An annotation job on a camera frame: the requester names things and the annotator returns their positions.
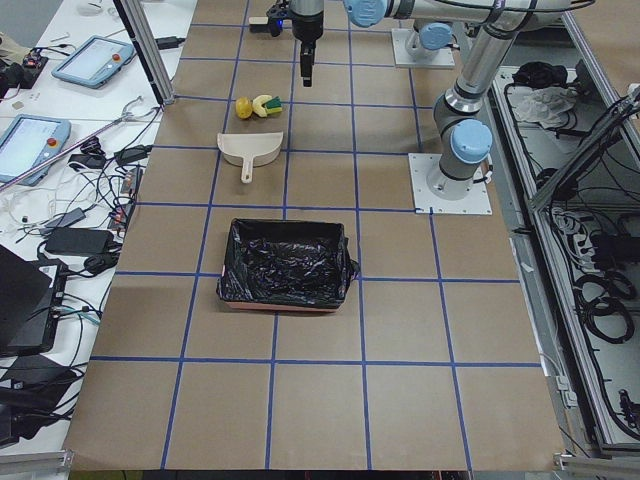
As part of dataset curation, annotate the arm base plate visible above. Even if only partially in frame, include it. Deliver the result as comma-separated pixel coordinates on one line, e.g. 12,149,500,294
391,22,455,69
408,153,492,215

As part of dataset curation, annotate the black laptop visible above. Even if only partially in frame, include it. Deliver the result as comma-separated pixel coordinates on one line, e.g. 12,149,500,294
1,247,68,357

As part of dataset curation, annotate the blue teach pendant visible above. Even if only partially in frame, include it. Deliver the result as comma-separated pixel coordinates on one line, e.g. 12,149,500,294
1,114,71,183
52,36,135,89

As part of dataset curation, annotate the black power adapter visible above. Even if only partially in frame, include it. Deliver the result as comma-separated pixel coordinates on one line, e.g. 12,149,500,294
45,227,113,256

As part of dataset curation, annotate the pale apple slice toy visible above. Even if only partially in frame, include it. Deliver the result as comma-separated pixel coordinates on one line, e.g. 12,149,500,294
252,94,273,118

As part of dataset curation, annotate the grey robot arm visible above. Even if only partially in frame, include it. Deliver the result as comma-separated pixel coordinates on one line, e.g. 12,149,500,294
343,1,593,183
406,19,453,57

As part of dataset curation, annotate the aluminium frame post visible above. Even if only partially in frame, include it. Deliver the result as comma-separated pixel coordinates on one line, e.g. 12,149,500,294
113,0,175,107

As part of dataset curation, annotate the green yellow sponge piece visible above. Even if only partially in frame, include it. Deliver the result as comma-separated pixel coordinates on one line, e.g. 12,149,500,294
264,96,282,115

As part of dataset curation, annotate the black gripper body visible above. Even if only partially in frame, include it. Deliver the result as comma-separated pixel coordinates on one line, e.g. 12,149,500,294
289,0,324,42

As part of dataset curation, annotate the bin with black bag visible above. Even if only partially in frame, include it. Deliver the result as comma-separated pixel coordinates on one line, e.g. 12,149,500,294
217,218,360,312

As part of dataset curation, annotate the yellow toy potato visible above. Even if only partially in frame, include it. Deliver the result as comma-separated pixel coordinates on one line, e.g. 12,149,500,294
235,97,253,120

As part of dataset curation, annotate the beige plastic dustpan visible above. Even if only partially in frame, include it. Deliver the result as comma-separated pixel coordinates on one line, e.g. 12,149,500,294
217,132,284,184

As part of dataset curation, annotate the white crumpled cloth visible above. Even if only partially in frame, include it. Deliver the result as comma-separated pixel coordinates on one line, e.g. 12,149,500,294
514,86,578,129

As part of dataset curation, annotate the white hand brush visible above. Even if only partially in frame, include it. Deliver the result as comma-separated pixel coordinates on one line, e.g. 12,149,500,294
248,16,270,33

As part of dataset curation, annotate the upper blue teach pendant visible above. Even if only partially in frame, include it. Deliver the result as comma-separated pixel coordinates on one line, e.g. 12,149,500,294
52,36,135,89

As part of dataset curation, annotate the long reach grabber tool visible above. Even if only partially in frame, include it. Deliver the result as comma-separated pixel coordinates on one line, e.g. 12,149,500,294
1,96,163,193

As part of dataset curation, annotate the lower blue teach pendant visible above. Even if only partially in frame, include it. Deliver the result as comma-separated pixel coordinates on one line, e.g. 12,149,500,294
1,114,71,183

